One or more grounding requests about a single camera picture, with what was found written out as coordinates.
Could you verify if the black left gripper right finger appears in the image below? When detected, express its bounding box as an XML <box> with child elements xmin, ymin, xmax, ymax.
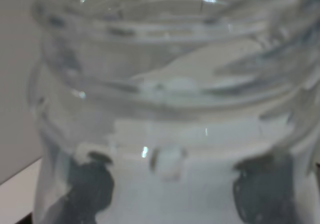
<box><xmin>232</xmin><ymin>153</ymin><xmax>300</xmax><ymax>224</ymax></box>

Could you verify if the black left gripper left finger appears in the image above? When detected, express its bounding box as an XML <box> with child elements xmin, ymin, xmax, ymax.
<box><xmin>51</xmin><ymin>152</ymin><xmax>115</xmax><ymax>224</ymax></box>

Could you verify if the clear plastic water bottle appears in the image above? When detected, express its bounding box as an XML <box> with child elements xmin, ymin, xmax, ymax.
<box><xmin>27</xmin><ymin>0</ymin><xmax>320</xmax><ymax>224</ymax></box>

